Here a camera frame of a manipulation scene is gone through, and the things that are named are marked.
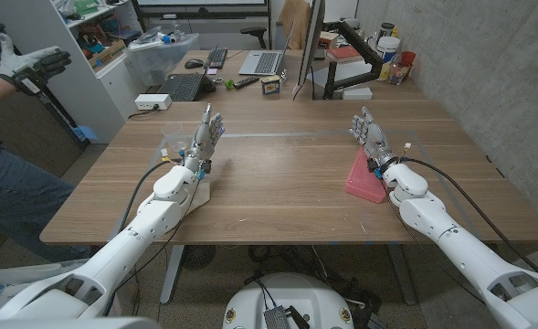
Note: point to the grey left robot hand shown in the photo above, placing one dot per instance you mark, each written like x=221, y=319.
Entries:
x=204, y=139

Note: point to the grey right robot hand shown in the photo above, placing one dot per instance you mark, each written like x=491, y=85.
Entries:
x=373, y=137

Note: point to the person right gloved hand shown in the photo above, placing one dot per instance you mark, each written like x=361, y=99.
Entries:
x=22, y=64

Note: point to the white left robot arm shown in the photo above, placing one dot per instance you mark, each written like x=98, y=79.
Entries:
x=127, y=242

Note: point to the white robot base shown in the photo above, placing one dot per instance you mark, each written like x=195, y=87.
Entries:
x=296, y=292

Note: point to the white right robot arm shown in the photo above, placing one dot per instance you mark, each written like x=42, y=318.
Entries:
x=456, y=256

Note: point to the clear plastic cup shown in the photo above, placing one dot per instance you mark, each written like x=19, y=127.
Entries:
x=172, y=137

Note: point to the flat white box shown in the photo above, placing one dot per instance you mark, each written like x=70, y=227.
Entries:
x=356, y=93

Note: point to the black laptop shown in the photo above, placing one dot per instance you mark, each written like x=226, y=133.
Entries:
x=182, y=87

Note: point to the small green object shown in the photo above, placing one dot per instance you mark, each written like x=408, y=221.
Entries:
x=228, y=84

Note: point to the white power strip box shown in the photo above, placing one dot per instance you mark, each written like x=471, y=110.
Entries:
x=152, y=101

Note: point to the white shelf cabinet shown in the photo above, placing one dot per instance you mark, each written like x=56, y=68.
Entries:
x=81, y=91

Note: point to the clear glass jar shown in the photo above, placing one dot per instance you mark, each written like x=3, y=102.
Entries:
x=397, y=74

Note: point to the black remote control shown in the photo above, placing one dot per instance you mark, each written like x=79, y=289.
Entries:
x=245, y=82

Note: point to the black computer mouse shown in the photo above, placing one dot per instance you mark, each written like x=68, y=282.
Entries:
x=193, y=64

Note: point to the black keyboard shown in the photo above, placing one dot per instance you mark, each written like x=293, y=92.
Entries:
x=217, y=58

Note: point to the small blue yellow box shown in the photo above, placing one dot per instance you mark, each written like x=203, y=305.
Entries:
x=271, y=85

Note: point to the red cup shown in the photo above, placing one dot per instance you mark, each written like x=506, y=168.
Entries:
x=408, y=58

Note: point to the open cardboard box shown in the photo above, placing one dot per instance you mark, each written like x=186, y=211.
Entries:
x=108, y=54

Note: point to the red book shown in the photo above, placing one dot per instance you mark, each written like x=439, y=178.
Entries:
x=344, y=53

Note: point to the white plastic jar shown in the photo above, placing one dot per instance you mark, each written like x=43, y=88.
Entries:
x=388, y=49

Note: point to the clear plastic storage bin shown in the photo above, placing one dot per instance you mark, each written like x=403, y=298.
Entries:
x=159, y=59

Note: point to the silver laptop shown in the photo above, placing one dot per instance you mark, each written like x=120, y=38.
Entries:
x=264, y=63

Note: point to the small pale desk item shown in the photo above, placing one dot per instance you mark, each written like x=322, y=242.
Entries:
x=283, y=75

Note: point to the small brown cardboard box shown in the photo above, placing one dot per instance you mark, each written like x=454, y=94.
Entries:
x=328, y=40

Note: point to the dark lidded bottle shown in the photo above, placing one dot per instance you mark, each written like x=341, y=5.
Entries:
x=386, y=29

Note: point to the computer monitor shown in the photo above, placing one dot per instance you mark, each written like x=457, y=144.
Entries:
x=312, y=41

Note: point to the black office chair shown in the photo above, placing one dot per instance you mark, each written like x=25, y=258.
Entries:
x=255, y=33

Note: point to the black floor fan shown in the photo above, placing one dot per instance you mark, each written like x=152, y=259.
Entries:
x=197, y=257

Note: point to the person in jeans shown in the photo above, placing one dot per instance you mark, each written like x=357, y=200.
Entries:
x=13, y=196

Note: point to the whiteboard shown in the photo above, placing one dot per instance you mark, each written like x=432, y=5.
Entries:
x=204, y=2

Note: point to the grey table leg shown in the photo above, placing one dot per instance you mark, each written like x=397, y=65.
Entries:
x=402, y=274

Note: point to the brown jacket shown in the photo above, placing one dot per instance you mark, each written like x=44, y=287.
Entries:
x=293, y=18

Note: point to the grey heatsink module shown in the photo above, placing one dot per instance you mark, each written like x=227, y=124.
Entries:
x=276, y=318

